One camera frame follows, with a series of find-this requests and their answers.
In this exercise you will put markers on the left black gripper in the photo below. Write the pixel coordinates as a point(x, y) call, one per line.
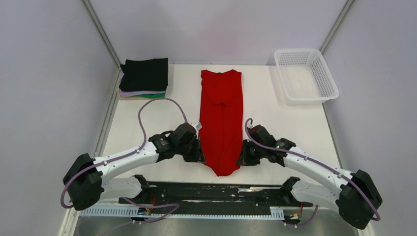
point(197, 155)

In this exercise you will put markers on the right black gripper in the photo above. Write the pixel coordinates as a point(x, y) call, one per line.
point(244, 160)

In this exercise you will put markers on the red t shirt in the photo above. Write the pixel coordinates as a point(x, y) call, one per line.
point(221, 117)

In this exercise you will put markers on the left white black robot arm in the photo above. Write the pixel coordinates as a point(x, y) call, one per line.
point(90, 180)

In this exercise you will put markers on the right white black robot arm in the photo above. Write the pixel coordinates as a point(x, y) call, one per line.
point(356, 213)

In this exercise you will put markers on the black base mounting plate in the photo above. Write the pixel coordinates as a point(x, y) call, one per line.
point(213, 198)

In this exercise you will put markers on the folded green t shirt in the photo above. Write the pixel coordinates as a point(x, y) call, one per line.
point(151, 96)

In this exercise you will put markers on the folded black t shirt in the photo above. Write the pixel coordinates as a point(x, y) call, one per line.
point(144, 75)

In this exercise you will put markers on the folded lavender t shirt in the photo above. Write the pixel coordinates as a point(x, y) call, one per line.
point(133, 93)

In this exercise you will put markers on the white plastic basket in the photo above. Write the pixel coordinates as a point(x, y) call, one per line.
point(305, 77)

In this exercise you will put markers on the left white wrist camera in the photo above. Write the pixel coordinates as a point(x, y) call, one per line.
point(196, 125)

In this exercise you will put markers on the aluminium frame rail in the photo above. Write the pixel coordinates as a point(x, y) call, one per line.
point(309, 193)

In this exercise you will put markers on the white slotted cable duct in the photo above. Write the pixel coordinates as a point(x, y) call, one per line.
point(133, 211)

